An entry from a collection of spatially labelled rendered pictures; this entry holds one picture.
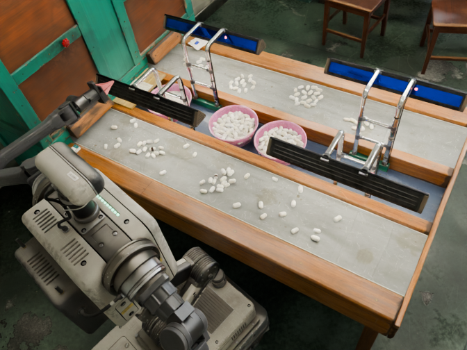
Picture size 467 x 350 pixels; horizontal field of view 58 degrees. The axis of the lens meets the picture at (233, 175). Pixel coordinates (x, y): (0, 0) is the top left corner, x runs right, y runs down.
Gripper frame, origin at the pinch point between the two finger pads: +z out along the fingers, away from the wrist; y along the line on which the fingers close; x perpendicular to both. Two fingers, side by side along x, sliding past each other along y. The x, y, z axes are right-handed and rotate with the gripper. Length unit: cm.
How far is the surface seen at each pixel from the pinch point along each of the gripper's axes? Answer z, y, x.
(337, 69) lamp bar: 75, 34, 62
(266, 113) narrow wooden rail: 58, 53, 23
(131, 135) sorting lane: 4.1, 38.8, -26.8
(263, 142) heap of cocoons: 42, 59, 32
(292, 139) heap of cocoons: 52, 62, 42
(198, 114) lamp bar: 14.4, 22.0, 32.7
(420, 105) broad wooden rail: 108, 74, 81
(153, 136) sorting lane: 10.6, 42.4, -16.6
